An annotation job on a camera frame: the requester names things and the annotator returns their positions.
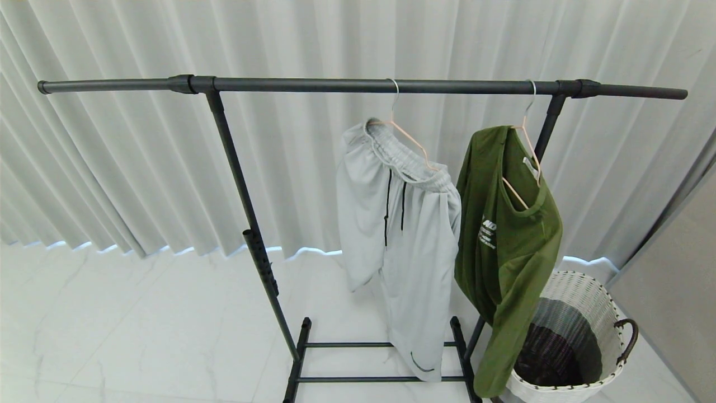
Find pink clothes hanger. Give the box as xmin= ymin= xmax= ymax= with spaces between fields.
xmin=366 ymin=78 xmax=440 ymax=173
xmin=501 ymin=80 xmax=543 ymax=210

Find black clothes rack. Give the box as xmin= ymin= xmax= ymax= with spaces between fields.
xmin=37 ymin=74 xmax=689 ymax=403

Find white laundry basket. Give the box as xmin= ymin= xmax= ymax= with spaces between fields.
xmin=506 ymin=270 xmax=639 ymax=403

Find green garment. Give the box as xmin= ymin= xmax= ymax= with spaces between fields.
xmin=454 ymin=125 xmax=563 ymax=399

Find pale grey shorts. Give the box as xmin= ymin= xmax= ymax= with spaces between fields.
xmin=336 ymin=118 xmax=463 ymax=383

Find white curtain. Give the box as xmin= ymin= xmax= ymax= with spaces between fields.
xmin=0 ymin=0 xmax=716 ymax=269

